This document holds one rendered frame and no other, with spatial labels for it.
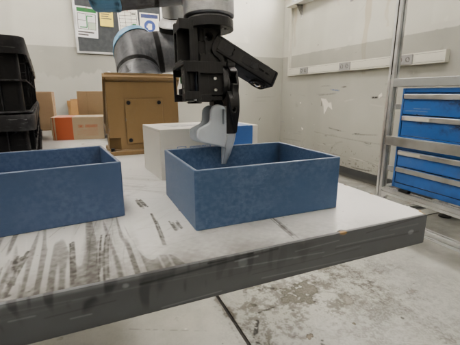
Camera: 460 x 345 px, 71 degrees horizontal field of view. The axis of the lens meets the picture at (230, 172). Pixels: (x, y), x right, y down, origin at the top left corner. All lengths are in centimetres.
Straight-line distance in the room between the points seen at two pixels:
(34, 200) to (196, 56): 28
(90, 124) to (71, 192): 80
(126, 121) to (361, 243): 62
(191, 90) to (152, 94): 39
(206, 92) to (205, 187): 17
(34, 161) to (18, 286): 27
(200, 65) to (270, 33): 412
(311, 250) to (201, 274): 12
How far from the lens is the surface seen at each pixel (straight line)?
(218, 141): 49
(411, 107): 204
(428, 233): 204
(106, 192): 42
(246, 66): 52
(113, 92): 85
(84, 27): 395
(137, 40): 99
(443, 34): 304
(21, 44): 59
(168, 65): 100
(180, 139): 59
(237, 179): 37
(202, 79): 48
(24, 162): 56
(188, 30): 51
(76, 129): 121
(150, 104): 86
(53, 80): 392
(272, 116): 456
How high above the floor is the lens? 85
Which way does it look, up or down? 14 degrees down
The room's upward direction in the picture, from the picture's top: straight up
